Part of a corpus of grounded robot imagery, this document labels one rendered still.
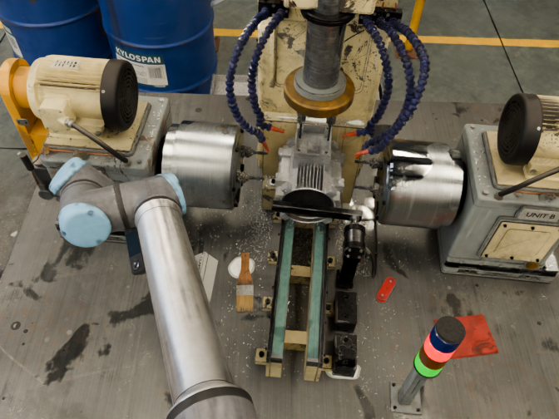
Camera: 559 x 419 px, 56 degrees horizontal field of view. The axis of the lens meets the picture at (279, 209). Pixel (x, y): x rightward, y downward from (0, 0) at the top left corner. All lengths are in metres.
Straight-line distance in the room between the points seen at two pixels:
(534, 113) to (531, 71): 2.66
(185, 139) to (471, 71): 2.72
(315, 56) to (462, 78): 2.61
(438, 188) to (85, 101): 0.94
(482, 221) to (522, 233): 0.11
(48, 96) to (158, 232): 0.62
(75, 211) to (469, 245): 1.07
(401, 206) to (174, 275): 0.78
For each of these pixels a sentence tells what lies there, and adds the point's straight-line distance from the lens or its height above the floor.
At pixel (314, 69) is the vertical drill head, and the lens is 1.28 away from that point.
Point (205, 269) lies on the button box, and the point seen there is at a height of 1.08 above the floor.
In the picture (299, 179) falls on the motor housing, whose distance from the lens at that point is 1.44.
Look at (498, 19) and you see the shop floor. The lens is 4.51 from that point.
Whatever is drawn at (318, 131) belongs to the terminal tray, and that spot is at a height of 1.12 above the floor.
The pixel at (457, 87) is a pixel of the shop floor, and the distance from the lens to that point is 3.71.
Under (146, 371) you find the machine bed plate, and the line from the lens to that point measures 1.51.
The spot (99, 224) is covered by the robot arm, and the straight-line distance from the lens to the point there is 1.04.
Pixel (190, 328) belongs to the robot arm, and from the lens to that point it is 0.77.
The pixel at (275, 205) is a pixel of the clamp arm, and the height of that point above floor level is 1.04.
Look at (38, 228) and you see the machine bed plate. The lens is 1.85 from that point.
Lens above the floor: 2.18
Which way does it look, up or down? 52 degrees down
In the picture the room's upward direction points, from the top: 3 degrees clockwise
